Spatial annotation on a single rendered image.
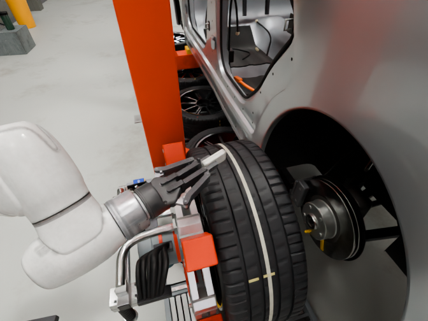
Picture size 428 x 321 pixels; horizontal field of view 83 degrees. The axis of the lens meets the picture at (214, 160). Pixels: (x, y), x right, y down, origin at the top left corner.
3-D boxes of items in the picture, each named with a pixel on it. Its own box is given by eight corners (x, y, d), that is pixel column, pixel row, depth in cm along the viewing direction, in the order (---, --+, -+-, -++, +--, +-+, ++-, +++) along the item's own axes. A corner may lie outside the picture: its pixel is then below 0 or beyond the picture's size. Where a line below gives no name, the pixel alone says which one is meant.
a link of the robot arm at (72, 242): (134, 251, 45) (97, 192, 42) (45, 314, 38) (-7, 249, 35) (123, 235, 55) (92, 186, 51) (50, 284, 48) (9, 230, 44)
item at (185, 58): (201, 67, 286) (200, 35, 262) (156, 72, 275) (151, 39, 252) (198, 62, 297) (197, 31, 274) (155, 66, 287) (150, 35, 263)
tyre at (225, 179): (292, 349, 88) (335, 230, 51) (230, 372, 84) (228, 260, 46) (232, 217, 141) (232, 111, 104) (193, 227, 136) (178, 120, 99)
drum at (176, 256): (202, 262, 91) (201, 244, 81) (144, 278, 87) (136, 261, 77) (195, 230, 101) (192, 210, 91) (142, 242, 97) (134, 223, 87)
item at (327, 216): (346, 275, 94) (374, 219, 75) (328, 281, 92) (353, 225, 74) (300, 214, 119) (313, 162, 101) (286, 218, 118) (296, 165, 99)
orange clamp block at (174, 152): (187, 165, 88) (183, 141, 88) (165, 169, 87) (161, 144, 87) (186, 165, 95) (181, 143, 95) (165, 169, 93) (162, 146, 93)
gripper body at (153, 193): (135, 202, 56) (168, 181, 60) (154, 228, 52) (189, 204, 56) (127, 183, 50) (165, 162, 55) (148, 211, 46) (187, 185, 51)
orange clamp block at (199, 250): (213, 257, 65) (219, 264, 56) (184, 265, 63) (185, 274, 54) (207, 231, 66) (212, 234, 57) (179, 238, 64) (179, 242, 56)
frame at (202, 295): (216, 337, 91) (218, 282, 53) (199, 344, 89) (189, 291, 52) (188, 218, 129) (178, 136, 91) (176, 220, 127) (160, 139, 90)
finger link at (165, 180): (164, 195, 56) (160, 191, 56) (201, 170, 61) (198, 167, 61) (162, 185, 53) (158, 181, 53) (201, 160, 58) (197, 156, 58)
